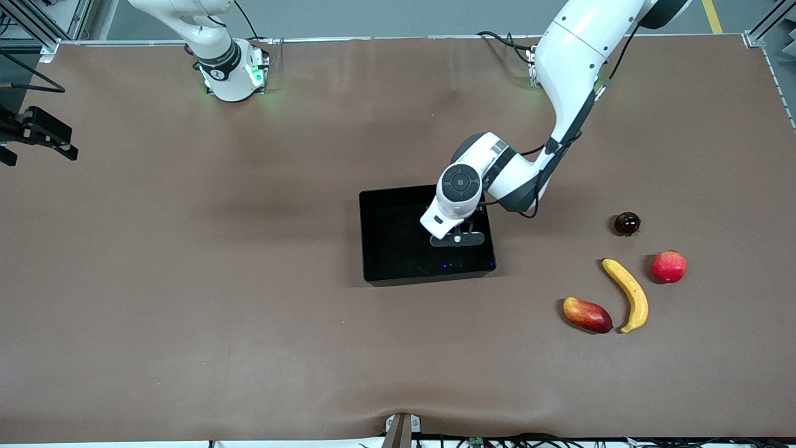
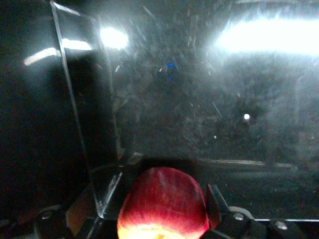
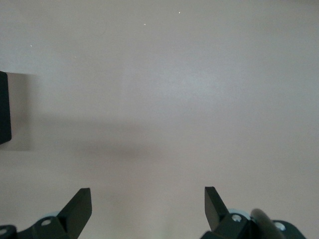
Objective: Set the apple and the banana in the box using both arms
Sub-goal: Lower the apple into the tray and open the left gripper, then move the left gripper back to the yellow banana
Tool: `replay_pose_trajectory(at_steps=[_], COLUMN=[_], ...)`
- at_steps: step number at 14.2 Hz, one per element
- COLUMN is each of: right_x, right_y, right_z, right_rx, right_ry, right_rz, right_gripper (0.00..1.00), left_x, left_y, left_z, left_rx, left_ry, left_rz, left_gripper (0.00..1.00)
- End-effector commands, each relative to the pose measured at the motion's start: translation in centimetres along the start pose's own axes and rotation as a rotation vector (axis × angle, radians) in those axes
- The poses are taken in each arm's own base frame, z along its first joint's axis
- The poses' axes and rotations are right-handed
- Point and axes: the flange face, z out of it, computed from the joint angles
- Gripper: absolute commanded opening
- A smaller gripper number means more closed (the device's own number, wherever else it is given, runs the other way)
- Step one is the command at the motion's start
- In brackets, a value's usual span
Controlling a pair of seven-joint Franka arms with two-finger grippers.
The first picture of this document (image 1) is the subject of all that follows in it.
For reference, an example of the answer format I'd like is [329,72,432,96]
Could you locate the black base cable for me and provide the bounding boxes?
[231,0,274,44]
[476,30,535,63]

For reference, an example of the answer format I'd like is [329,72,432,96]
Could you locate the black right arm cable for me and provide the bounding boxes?
[0,49,67,94]

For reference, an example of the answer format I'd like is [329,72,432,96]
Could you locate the aluminium frame post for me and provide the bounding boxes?
[0,0,61,60]
[743,0,796,47]

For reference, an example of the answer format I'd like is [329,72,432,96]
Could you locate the silver table edge rail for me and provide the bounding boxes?
[53,32,747,47]

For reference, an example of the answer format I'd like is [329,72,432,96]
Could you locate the yellow banana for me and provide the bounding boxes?
[601,258,649,334]

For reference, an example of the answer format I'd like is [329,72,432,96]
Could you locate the black plastic box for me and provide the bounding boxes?
[359,184,497,287]

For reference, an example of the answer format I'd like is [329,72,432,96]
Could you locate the black right base cable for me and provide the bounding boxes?
[231,0,274,44]

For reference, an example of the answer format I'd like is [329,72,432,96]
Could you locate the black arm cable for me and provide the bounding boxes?
[0,49,67,94]
[482,22,644,220]

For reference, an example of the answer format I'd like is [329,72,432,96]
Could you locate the metal table edge bracket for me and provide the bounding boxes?
[384,413,422,448]

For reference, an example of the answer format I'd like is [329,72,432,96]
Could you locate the black left base cable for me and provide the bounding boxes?
[476,30,535,63]

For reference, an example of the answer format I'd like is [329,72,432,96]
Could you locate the red yellow mango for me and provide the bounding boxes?
[563,296,614,334]

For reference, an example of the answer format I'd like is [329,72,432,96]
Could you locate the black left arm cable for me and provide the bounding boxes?
[482,22,644,220]

